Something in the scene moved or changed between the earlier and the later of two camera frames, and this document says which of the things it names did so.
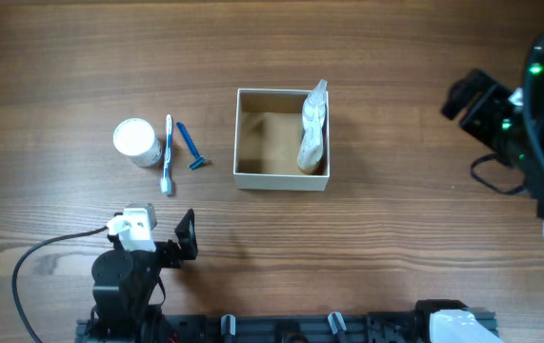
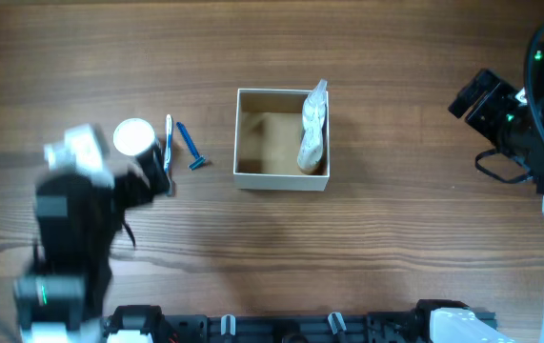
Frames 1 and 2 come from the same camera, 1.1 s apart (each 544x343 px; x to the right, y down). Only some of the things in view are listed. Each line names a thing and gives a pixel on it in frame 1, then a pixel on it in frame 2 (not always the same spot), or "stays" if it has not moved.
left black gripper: [174, 249] → [134, 183]
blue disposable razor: [199, 159] stays
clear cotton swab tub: [135, 138] stays
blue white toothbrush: [166, 183] stays
